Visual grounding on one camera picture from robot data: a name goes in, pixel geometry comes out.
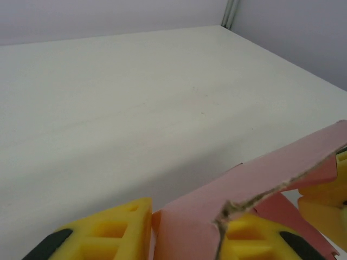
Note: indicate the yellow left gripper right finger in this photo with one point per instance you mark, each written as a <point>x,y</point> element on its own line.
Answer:
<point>252,238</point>

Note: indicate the pink paper box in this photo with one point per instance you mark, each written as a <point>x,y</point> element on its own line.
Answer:
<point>203,195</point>

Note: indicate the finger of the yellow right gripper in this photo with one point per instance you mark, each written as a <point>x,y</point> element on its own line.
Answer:
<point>340,189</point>
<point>325,216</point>

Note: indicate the aluminium frame corner post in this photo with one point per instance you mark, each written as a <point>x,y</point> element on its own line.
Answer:
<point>231,13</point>

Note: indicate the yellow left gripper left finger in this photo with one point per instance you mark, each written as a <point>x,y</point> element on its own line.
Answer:
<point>108,238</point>

